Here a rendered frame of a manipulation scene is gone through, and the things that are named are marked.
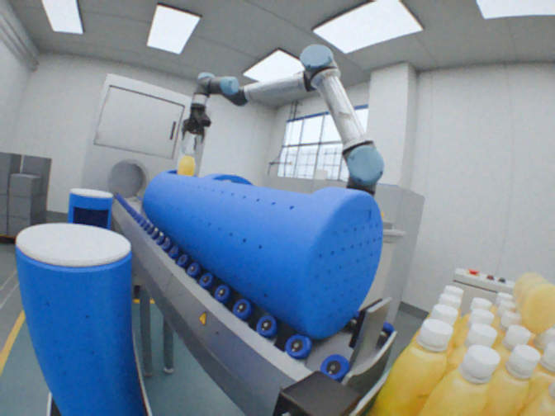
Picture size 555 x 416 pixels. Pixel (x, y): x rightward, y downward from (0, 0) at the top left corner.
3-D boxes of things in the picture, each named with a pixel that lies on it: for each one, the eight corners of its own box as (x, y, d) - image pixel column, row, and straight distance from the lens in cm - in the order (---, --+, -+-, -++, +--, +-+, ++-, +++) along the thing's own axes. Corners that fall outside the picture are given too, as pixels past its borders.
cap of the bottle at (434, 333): (414, 330, 32) (419, 317, 31) (439, 332, 34) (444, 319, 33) (425, 347, 29) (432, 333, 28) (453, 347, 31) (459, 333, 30)
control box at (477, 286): (447, 300, 77) (457, 266, 75) (506, 318, 79) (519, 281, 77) (442, 310, 68) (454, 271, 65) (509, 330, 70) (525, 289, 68)
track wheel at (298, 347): (298, 331, 45) (293, 328, 44) (318, 343, 43) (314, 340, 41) (283, 352, 45) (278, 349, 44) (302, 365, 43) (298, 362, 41)
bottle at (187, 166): (171, 196, 101) (179, 151, 102) (176, 195, 108) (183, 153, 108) (187, 198, 99) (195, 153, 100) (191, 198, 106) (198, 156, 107)
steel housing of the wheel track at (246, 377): (138, 235, 239) (142, 198, 234) (355, 423, 80) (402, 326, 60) (108, 233, 235) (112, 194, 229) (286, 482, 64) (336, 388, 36)
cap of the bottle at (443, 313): (451, 328, 36) (456, 317, 35) (426, 319, 36) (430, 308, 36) (456, 320, 40) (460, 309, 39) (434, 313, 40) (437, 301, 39)
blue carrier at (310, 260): (199, 229, 123) (202, 171, 119) (368, 310, 64) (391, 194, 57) (142, 234, 113) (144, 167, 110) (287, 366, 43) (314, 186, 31)
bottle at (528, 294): (569, 286, 41) (542, 269, 57) (529, 282, 39) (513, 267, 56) (555, 336, 42) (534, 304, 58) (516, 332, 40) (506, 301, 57)
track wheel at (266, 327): (269, 314, 49) (264, 309, 48) (286, 323, 47) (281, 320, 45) (255, 332, 49) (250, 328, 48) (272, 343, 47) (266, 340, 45)
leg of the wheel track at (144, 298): (151, 371, 174) (149, 284, 138) (154, 376, 170) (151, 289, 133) (143, 371, 173) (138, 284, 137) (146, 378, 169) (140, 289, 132)
